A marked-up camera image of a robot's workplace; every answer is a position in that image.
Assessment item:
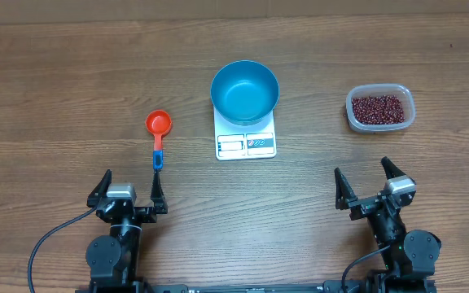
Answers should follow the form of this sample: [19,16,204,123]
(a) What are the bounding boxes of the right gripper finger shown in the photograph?
[380,156,405,180]
[334,168,357,210]

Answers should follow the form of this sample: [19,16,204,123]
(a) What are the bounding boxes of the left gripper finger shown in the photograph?
[86,169,112,208]
[150,170,168,214]

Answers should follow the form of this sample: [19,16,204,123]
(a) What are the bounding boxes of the orange measuring scoop blue handle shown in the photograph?
[144,109,173,172]

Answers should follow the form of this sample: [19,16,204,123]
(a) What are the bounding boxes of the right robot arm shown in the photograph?
[334,157,442,292]

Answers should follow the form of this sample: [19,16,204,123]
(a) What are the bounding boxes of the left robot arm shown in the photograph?
[85,170,168,293]

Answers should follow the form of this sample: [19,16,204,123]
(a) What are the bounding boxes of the white kitchen scale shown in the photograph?
[213,109,277,161]

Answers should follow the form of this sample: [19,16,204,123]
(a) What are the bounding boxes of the blue bowl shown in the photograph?
[210,60,280,125]

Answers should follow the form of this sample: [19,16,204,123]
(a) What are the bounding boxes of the red beans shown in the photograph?
[351,95,405,125]

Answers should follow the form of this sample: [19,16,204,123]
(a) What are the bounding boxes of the clear plastic container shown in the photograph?
[345,84,416,133]

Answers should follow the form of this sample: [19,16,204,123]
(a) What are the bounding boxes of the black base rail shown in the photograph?
[76,279,437,293]

